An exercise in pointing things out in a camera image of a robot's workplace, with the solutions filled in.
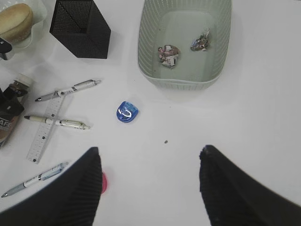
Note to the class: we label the grey grip white pen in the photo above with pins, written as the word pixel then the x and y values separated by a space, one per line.
pixel 77 87

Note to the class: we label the translucent green wavy plate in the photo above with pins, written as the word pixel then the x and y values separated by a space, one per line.
pixel 39 15

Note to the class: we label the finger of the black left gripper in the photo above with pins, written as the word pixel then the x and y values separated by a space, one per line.
pixel 10 106

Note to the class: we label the brown Nescafe coffee bottle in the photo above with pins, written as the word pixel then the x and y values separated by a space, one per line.
pixel 7 126

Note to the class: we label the sugared bread roll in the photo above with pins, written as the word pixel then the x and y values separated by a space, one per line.
pixel 16 23

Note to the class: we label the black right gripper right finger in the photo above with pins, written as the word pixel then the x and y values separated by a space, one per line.
pixel 233 198

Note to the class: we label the small paper ball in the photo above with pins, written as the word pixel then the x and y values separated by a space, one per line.
pixel 202 43

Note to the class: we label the blue grey ballpoint pen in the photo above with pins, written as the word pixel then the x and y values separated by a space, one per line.
pixel 40 177

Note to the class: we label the beige grip white pen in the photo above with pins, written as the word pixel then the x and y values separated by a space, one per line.
pixel 59 122

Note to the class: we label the large paper ball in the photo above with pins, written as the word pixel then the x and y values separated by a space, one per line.
pixel 168 55

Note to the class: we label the blue pencil sharpener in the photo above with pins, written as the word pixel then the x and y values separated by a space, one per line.
pixel 126 112

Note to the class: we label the pink pencil sharpener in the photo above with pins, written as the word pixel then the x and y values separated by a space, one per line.
pixel 104 183

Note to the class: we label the black mesh pen holder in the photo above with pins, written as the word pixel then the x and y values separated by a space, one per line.
pixel 81 28

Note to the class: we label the clear plastic ruler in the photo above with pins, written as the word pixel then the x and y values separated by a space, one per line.
pixel 41 138

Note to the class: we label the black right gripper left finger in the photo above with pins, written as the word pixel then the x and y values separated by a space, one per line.
pixel 70 200

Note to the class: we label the pale green plastic basket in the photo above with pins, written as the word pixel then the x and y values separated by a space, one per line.
pixel 179 23

